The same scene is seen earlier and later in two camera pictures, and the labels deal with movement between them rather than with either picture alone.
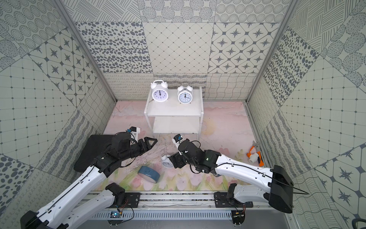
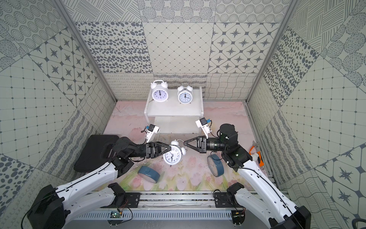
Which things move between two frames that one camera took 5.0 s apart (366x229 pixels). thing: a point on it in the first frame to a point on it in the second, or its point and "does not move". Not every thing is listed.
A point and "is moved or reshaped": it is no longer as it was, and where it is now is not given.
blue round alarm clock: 149,174 does not move
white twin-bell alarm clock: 159,91 does not move
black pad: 95,145 does not move
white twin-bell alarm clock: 167,163 is moved or reshaped
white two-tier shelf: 171,117 does not move
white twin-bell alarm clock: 185,93 does not move
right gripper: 176,159 to 202,149
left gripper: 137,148 to 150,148
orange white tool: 255,155 does not move
